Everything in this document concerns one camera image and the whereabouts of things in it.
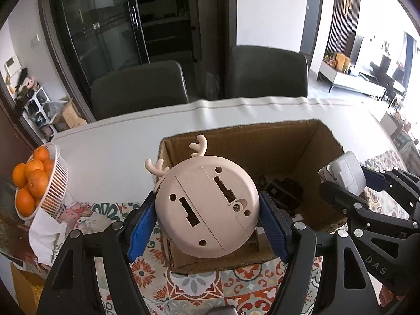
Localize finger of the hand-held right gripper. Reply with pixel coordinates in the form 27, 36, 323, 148
319, 180, 417, 246
360, 167, 420, 204

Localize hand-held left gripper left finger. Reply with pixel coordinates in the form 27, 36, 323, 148
36, 190, 158, 315

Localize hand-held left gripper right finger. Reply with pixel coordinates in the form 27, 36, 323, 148
258, 191, 383, 315

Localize white cube charger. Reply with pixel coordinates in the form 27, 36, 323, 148
318, 151, 367, 195

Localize black power adapter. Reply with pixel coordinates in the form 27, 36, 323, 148
266, 178, 304, 211

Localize pink round antlered device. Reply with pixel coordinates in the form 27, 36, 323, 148
145, 134, 259, 259

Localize brown cardboard box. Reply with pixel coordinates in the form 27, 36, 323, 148
158, 119, 368, 275

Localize patterned tile table runner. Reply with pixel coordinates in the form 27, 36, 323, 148
49, 149, 420, 315

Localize white plastic basket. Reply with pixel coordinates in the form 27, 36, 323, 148
15, 142, 69, 220

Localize white television stand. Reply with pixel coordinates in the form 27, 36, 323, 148
317, 61, 406, 101

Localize pile of oranges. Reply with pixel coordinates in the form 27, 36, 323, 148
12, 146, 55, 219

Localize yellow bags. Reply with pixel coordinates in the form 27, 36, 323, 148
335, 52, 351, 71

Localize yellow woven box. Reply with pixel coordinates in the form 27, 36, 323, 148
10, 262, 45, 315

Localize glass vase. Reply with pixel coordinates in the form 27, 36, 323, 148
0, 175, 33, 261

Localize small cardboard floor box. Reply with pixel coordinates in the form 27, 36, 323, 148
49, 97, 87, 132

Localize dark grey dining chair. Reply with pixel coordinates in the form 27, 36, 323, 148
90, 60, 190, 121
225, 45, 309, 99

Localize white shoe rack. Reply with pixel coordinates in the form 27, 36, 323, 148
21, 85, 55, 132

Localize brown entry door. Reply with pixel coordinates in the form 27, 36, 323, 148
0, 83, 46, 178

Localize dark interior door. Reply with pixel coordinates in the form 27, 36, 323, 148
300, 0, 325, 56

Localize dark glass sliding door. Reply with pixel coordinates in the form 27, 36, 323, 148
38, 0, 237, 122

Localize white wall intercom panel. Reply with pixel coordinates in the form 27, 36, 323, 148
4, 57, 20, 76

